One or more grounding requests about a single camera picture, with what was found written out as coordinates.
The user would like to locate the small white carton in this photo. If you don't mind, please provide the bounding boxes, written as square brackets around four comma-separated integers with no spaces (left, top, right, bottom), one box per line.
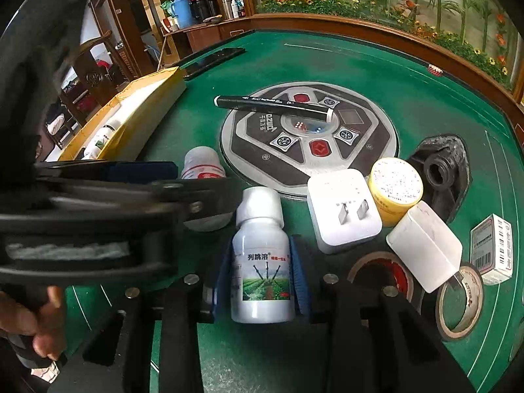
[470,214,513,286]

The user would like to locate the mahjong table centre panel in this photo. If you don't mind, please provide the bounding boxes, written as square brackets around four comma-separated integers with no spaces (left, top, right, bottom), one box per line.
[220,82,399,200]

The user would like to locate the gold lined storage box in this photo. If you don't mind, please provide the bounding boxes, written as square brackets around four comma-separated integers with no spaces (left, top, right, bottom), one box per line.
[59,67,186,161]

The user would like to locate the white pill bottle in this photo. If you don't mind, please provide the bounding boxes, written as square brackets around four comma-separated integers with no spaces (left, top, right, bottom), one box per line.
[181,146,233,233]

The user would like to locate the black marker pen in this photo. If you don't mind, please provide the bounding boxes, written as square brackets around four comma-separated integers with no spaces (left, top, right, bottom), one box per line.
[213,95,334,123]

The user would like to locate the black red tape roll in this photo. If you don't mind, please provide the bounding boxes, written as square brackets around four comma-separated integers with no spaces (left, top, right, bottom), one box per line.
[347,251,415,302]

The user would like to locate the brown tape roll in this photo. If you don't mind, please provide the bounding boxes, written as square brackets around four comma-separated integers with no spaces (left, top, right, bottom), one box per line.
[434,262,484,343]

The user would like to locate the flower display window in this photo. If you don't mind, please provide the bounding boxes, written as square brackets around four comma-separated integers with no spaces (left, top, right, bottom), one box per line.
[256,0,521,89]

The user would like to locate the yellow white round jar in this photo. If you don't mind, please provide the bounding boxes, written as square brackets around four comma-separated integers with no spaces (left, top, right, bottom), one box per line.
[368,157,424,227]

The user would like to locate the left hand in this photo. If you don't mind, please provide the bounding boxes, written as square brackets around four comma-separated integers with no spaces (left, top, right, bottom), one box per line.
[1,286,66,361]

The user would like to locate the wooden chair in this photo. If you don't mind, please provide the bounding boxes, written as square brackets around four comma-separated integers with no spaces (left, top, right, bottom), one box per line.
[72,30,136,106]

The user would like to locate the black phone on table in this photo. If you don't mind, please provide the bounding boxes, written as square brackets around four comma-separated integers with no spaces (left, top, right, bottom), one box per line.
[184,47,246,80]

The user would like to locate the white pesticide bottle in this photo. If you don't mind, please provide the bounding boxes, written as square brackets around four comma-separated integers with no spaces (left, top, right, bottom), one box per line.
[230,186,295,324]

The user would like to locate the white plug adapter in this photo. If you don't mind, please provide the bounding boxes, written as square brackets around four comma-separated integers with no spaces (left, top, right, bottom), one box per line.
[307,169,383,254]

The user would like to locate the blue thermos jug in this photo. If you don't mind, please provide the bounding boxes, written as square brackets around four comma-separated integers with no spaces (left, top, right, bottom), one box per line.
[171,0,196,29]

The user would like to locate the white rectangular container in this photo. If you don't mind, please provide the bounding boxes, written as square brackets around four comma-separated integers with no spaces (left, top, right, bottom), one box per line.
[386,200,463,293]

